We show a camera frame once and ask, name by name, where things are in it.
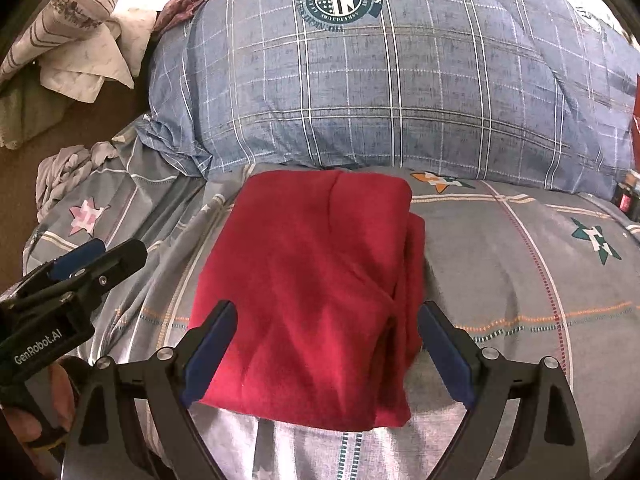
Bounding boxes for red sweater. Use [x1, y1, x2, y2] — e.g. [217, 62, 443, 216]
[190, 170, 425, 431]

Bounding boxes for person's left hand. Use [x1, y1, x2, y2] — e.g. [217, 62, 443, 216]
[1, 362, 76, 444]

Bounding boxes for grey crumpled cloth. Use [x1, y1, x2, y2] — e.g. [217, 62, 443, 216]
[35, 141, 118, 222]

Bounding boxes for olive green cloth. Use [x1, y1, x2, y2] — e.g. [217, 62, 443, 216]
[0, 64, 73, 151]

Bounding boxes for grey star-pattern bed sheet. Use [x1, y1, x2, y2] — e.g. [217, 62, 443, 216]
[23, 130, 639, 479]

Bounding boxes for white patterned cloth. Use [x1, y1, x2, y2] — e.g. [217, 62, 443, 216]
[1, 0, 156, 103]

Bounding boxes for dark bottles with red label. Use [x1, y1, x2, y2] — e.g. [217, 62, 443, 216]
[612, 170, 640, 222]

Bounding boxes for red plastic bag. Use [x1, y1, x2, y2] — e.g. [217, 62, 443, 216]
[630, 75, 640, 172]

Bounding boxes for blue plaid pillow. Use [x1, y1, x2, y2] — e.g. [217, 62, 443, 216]
[136, 0, 639, 197]

